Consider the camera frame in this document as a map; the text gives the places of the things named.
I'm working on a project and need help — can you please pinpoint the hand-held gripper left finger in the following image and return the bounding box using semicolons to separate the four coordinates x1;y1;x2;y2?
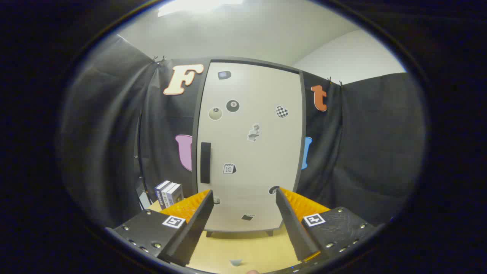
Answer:
105;189;214;267

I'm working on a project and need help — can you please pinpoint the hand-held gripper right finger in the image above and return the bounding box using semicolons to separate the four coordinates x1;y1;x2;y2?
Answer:
275;187;381;263

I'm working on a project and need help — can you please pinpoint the black door handle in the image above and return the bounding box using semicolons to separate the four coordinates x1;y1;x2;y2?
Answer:
201;142;211;184

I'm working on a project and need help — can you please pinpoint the white cabinet door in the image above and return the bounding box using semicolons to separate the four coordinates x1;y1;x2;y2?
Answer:
197;62;303;232

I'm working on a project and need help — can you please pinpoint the black backdrop cloth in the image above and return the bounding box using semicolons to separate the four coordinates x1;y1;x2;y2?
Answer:
61;33;426;229

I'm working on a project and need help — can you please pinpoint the dark grey cabinet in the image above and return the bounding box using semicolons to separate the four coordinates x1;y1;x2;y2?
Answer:
191;57;307;237

